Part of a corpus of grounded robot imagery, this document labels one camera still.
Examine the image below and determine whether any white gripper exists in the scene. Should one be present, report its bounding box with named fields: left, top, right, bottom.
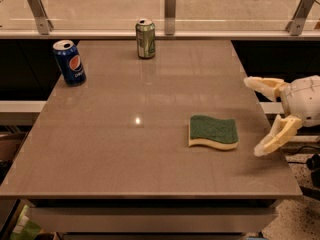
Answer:
left=244, top=75, right=320, bottom=157

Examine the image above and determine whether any green and yellow sponge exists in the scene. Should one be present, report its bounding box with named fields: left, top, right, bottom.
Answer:
left=188, top=115, right=239, bottom=151

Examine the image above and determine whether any green soda can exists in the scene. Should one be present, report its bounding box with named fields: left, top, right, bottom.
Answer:
left=135, top=18, right=155, bottom=59

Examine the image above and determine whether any blue Pepsi can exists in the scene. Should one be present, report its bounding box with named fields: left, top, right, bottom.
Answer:
left=53, top=40, right=86, bottom=86

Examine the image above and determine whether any white table drawer front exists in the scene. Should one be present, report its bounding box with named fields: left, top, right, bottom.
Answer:
left=27, top=208, right=277, bottom=233

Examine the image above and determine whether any glass barrier panel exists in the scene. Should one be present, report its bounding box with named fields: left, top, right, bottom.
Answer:
left=0, top=0, right=320, bottom=32

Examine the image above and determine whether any green packaging under table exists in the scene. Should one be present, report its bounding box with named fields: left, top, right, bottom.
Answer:
left=9, top=205, right=42, bottom=240

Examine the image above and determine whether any black cable on floor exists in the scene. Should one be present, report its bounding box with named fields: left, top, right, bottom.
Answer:
left=287, top=145, right=320, bottom=202

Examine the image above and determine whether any right metal bracket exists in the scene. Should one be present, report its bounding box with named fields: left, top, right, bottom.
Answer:
left=286, top=0, right=316, bottom=36

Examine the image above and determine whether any metal bracket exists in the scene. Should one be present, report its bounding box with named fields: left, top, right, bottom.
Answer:
left=164, top=0, right=176, bottom=35
left=27, top=0, right=53, bottom=35
left=286, top=0, right=316, bottom=36

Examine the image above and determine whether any middle metal bracket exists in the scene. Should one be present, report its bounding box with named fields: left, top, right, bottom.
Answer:
left=164, top=0, right=176, bottom=35

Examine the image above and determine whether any left metal bracket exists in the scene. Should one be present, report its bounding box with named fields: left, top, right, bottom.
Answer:
left=27, top=0, right=53, bottom=35

